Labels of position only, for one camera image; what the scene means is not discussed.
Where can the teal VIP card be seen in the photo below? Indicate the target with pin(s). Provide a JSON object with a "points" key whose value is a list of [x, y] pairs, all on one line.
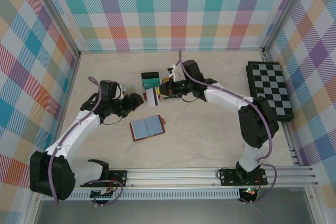
{"points": [[151, 83]]}

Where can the brown leather card holder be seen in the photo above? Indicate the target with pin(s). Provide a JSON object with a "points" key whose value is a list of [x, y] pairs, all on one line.
{"points": [[147, 128]]}

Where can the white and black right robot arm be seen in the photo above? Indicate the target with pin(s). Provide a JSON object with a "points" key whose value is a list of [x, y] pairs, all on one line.
{"points": [[223, 98]]}

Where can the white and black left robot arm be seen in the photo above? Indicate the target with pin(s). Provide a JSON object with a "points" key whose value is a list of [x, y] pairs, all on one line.
{"points": [[76, 134]]}

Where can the gold card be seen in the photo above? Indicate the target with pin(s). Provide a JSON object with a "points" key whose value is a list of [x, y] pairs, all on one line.
{"points": [[166, 79]]}

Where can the red card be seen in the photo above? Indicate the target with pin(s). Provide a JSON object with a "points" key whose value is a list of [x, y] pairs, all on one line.
{"points": [[145, 97]]}

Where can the clear plastic card organizer box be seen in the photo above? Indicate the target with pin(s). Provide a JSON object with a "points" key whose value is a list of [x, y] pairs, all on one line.
{"points": [[173, 100]]}

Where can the black card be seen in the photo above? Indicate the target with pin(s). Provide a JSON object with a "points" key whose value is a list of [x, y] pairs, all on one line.
{"points": [[150, 75]]}

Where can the pink toy microphone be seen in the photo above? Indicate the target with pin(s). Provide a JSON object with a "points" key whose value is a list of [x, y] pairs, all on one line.
{"points": [[130, 87]]}

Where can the black grey folding chessboard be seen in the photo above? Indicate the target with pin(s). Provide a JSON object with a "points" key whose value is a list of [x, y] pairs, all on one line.
{"points": [[270, 90]]}

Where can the small circuit board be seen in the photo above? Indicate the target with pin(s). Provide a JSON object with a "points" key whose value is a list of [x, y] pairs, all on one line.
{"points": [[250, 191], [103, 193]]}

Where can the aluminium frame crossbar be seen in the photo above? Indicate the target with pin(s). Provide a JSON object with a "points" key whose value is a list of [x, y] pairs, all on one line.
{"points": [[157, 51]]}

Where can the aluminium side rail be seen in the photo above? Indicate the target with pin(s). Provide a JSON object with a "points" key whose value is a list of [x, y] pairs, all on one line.
{"points": [[68, 91], [292, 153]]}

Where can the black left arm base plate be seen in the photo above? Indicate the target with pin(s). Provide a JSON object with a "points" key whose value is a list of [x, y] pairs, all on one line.
{"points": [[120, 178]]}

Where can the aluminium mounting rail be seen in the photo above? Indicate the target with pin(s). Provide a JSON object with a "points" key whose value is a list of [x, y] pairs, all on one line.
{"points": [[170, 175]]}

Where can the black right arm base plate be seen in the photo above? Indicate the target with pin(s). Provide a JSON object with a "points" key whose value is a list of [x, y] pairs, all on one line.
{"points": [[228, 176]]}

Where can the aluminium frame post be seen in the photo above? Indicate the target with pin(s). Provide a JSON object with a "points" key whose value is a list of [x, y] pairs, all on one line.
{"points": [[56, 16], [284, 14]]}

